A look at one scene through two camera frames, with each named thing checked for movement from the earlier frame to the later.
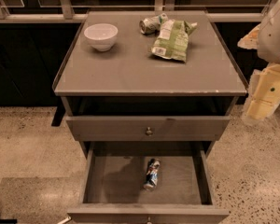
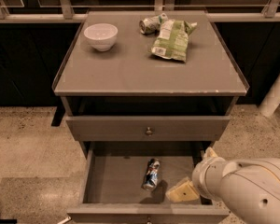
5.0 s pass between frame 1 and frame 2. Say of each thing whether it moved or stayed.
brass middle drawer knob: stayed
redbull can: stayed
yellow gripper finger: moved
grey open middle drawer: stayed
